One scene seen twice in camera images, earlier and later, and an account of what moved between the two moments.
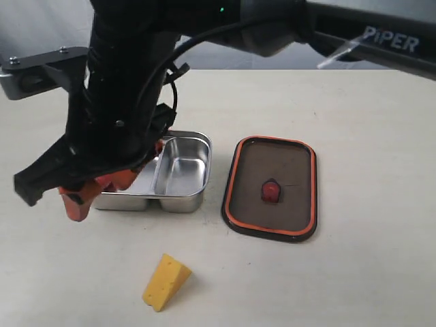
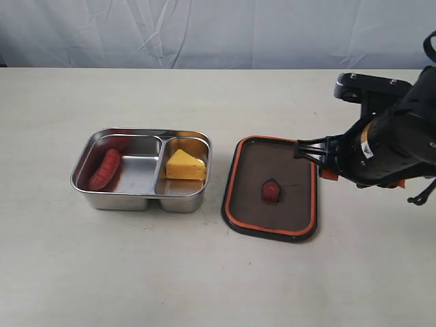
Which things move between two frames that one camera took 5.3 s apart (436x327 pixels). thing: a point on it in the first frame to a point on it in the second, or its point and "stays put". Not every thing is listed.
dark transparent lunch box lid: x=271 y=190 stays put
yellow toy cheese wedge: x=168 y=277 to x=183 y=165
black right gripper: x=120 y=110 to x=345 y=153
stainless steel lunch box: x=178 y=180 stays put
